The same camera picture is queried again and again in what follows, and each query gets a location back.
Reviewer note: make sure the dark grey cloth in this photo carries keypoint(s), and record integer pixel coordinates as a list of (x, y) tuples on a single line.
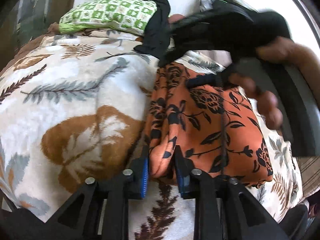
[(297, 217)]

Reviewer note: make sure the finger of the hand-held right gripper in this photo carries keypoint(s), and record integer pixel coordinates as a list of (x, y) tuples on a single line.
[(185, 46), (195, 23)]

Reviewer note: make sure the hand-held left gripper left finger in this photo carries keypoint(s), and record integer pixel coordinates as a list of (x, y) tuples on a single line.
[(143, 177)]

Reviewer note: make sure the orange floral blouse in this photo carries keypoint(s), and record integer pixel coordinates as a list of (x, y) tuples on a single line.
[(200, 130)]

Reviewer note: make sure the patterned glass door panel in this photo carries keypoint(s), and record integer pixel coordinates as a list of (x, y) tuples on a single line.
[(32, 10)]

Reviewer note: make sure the large striped cushion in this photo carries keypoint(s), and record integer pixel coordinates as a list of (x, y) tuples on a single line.
[(310, 175)]

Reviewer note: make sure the person's right hand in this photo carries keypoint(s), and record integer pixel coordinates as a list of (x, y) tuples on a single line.
[(267, 105)]

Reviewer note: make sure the black garment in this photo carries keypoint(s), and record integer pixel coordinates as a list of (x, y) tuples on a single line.
[(155, 35)]

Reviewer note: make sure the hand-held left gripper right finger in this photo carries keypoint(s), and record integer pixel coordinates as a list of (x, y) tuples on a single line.
[(182, 180)]

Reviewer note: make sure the leaf print blanket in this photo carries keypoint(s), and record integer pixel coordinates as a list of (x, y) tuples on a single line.
[(75, 80)]

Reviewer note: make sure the green checkered pillow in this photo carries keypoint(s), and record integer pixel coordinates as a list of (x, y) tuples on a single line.
[(107, 12)]

